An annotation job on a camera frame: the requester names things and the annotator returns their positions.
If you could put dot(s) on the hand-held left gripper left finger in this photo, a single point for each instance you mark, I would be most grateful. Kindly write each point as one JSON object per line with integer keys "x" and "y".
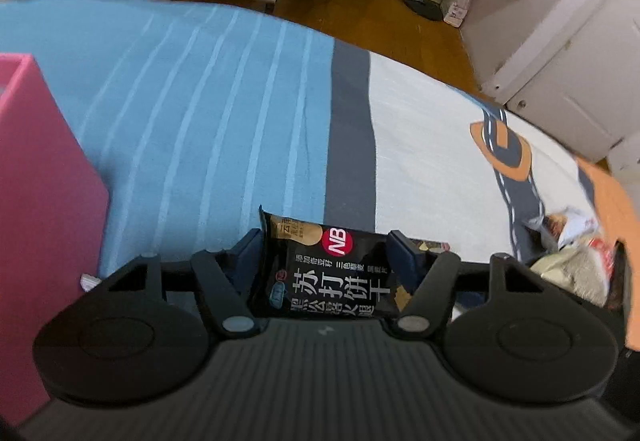
{"x": 245, "y": 261}

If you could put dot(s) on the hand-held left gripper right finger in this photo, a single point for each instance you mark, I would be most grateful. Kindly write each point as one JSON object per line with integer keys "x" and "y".
{"x": 405, "y": 261}

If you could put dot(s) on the black cracker packet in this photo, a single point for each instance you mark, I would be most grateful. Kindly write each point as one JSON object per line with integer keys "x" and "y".
{"x": 330, "y": 281}

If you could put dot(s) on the large beige snack bag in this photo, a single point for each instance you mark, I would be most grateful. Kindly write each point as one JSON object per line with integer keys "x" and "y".
{"x": 565, "y": 271}

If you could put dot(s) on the pink cardboard box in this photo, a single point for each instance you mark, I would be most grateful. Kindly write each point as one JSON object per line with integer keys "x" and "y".
{"x": 40, "y": 201}

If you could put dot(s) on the printed bed sheet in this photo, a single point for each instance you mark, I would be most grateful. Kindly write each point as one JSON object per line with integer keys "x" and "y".
{"x": 200, "y": 121}

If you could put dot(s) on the white and red snack packet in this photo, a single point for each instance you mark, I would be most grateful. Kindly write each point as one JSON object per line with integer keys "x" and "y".
{"x": 570, "y": 226}

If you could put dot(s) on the black round object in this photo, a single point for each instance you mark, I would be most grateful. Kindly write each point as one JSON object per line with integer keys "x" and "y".
{"x": 425, "y": 10}

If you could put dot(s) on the white door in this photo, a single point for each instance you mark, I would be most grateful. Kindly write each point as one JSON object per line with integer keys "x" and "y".
{"x": 575, "y": 46}

